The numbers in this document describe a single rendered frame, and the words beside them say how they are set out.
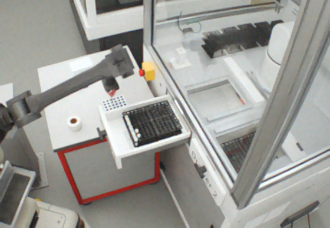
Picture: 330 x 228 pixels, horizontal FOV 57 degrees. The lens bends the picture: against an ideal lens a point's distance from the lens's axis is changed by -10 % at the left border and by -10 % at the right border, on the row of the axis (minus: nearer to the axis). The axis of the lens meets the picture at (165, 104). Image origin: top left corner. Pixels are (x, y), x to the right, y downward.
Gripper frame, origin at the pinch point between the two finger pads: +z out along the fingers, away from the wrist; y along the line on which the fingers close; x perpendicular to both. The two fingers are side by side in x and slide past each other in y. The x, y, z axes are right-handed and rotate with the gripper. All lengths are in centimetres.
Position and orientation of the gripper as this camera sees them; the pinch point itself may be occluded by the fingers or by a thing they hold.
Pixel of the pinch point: (111, 94)
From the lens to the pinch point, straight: 166.3
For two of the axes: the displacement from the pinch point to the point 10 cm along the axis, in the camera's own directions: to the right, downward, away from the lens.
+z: -0.3, 6.7, 7.4
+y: -4.0, -6.9, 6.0
